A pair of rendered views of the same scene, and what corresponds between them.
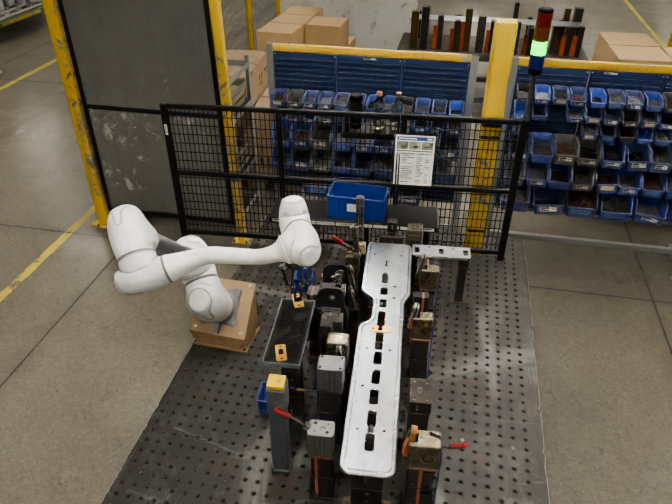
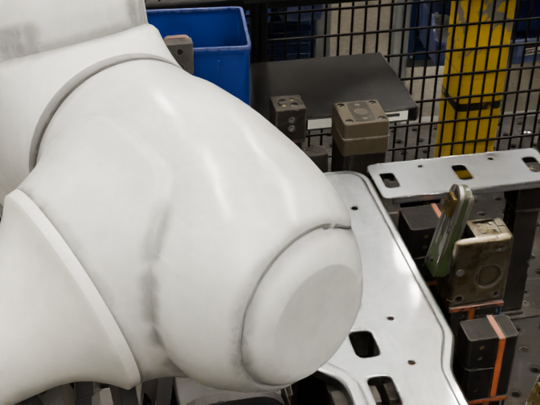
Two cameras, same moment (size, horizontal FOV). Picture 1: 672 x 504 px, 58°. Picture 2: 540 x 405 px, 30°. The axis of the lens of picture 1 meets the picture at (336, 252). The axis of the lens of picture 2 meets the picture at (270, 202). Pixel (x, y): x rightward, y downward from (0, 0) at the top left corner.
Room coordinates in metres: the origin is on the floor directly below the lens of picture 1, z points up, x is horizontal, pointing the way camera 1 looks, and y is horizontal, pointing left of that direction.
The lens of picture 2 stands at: (1.33, 0.20, 1.85)
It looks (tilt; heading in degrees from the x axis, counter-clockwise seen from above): 34 degrees down; 341
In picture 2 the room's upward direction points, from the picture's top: straight up
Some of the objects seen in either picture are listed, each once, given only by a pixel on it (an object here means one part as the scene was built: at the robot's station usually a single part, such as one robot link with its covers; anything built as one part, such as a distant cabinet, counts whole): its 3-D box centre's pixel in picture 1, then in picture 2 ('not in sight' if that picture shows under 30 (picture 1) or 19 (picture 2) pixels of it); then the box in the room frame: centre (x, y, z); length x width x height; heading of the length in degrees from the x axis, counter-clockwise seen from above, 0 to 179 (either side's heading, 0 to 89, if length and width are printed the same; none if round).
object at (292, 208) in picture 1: (294, 218); (67, 73); (1.84, 0.15, 1.60); 0.13 x 0.11 x 0.16; 16
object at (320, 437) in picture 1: (321, 461); not in sight; (1.36, 0.05, 0.88); 0.11 x 0.10 x 0.36; 83
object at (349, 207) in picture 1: (357, 201); (157, 64); (2.84, -0.12, 1.09); 0.30 x 0.17 x 0.13; 78
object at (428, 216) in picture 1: (354, 214); (149, 108); (2.85, -0.10, 1.01); 0.90 x 0.22 x 0.03; 83
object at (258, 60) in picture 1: (266, 111); not in sight; (5.61, 0.67, 0.52); 1.21 x 0.81 x 1.05; 173
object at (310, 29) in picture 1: (310, 67); not in sight; (6.97, 0.29, 0.52); 1.20 x 0.80 x 1.05; 166
